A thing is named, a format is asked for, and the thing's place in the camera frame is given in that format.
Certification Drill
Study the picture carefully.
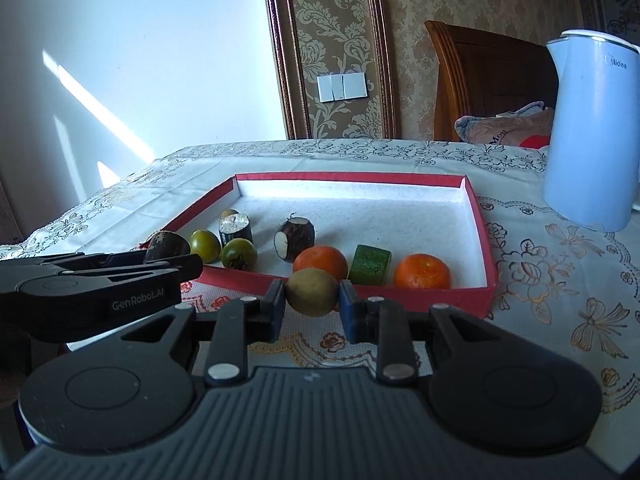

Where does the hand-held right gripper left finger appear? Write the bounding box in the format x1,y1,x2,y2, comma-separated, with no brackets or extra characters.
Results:
119,280,288,387

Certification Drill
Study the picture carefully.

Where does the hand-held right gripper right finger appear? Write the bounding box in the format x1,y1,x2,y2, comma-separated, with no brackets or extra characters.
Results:
339,280,507,387

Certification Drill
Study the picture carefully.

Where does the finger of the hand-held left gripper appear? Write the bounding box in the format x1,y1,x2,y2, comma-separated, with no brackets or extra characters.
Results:
0,252,147,282
107,254,204,287

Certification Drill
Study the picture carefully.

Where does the dark sugarcane piece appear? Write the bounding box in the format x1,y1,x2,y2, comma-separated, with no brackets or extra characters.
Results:
144,230,192,264
218,213,253,247

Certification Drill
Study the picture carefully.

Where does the small green round fruit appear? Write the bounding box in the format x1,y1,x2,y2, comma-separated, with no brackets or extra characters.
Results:
221,238,259,271
189,229,222,264

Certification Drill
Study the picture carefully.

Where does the green cube block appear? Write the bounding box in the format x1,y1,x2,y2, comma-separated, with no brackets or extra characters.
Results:
348,244,393,285

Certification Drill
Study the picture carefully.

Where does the orange mandarin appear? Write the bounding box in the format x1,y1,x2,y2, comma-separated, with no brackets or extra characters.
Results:
393,253,452,290
292,245,349,282

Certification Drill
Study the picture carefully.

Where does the dark water chestnut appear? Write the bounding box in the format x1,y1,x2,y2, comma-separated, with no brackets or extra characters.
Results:
274,215,316,263

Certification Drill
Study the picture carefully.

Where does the red cardboard tray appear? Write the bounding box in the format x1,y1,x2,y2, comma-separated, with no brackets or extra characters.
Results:
142,172,498,320

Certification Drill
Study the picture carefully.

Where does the white floral tablecloth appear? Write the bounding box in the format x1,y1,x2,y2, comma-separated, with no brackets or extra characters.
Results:
0,139,640,461

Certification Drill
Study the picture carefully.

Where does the pink printed pillow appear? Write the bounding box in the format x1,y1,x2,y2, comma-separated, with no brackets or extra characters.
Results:
454,101,555,148

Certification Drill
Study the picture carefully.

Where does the light blue electric kettle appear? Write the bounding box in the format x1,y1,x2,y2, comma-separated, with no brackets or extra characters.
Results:
542,30,640,233

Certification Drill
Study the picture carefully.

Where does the dark wooden wardrobe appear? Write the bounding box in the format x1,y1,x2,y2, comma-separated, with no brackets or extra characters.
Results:
572,0,640,43

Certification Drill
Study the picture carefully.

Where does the white wall switch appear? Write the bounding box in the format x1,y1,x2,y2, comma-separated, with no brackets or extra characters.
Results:
317,72,368,104

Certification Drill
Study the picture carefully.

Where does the wooden wall trim frame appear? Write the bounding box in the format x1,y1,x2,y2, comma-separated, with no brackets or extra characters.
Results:
260,0,398,141

